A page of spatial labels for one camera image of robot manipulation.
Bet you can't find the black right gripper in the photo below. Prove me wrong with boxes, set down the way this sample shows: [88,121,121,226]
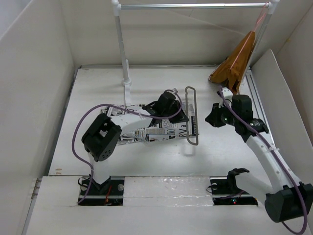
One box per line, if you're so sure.
[204,101,239,127]

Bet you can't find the grey wire hanger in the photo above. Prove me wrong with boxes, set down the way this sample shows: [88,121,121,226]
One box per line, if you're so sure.
[185,86,199,146]

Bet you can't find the newspaper print trousers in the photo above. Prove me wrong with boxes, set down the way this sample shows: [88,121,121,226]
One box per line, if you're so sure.
[117,100,196,145]

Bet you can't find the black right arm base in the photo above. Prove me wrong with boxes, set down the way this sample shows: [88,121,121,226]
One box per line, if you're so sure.
[206,168,258,206]

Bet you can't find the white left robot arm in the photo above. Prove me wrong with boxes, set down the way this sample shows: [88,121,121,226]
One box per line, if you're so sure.
[80,89,189,194]

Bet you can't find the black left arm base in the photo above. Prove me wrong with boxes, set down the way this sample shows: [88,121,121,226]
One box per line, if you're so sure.
[78,176,125,206]

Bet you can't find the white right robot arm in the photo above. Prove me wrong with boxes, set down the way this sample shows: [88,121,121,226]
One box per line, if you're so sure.
[205,92,313,224]

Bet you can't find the brown hanging garment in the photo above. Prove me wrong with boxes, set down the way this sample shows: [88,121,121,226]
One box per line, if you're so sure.
[208,34,252,94]

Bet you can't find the white cardboard panel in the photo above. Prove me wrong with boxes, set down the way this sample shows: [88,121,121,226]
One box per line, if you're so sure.
[252,49,313,182]

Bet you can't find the white metal clothes rack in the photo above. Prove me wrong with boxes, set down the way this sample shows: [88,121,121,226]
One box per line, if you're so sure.
[109,0,279,105]

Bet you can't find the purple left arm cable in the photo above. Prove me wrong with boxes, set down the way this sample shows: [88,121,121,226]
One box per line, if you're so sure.
[72,88,183,204]

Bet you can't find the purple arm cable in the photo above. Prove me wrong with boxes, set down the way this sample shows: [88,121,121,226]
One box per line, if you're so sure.
[72,88,183,204]
[217,85,308,234]

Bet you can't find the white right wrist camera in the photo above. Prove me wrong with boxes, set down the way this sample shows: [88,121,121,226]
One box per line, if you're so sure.
[219,88,233,108]

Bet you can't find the pink wire hanger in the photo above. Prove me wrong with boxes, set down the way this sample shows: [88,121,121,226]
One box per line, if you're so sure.
[229,1,270,70]

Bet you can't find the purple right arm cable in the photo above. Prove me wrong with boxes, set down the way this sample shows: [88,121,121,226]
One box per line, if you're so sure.
[217,85,308,234]

